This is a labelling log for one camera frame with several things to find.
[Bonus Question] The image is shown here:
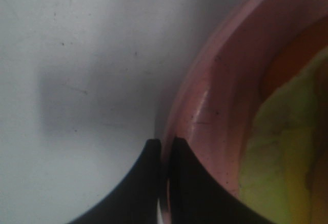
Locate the toy bread sandwich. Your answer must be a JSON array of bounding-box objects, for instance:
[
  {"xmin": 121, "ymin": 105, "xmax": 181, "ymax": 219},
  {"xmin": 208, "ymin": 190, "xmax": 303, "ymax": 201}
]
[{"xmin": 239, "ymin": 49, "xmax": 327, "ymax": 223}]

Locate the pink round plate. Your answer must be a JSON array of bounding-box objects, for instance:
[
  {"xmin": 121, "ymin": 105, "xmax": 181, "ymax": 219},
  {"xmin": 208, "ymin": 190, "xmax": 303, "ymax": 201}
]
[{"xmin": 156, "ymin": 0, "xmax": 327, "ymax": 223}]

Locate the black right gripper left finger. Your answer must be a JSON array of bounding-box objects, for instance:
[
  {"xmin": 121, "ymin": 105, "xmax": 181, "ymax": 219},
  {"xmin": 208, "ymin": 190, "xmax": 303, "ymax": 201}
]
[{"xmin": 71, "ymin": 139, "xmax": 161, "ymax": 223}]

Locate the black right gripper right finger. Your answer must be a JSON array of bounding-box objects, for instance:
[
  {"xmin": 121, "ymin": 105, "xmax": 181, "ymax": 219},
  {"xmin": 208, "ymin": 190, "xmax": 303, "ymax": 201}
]
[{"xmin": 169, "ymin": 137, "xmax": 267, "ymax": 223}]

